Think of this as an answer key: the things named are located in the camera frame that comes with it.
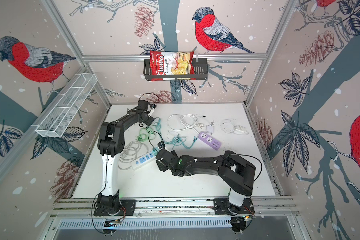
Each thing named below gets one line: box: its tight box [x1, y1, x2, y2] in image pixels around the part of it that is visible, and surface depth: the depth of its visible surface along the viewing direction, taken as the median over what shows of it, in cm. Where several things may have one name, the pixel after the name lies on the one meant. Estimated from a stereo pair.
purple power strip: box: [198, 131, 222, 151], surface depth 98 cm
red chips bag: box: [149, 50, 196, 82], surface depth 90 cm
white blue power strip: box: [130, 151, 156, 171], surface depth 90 cm
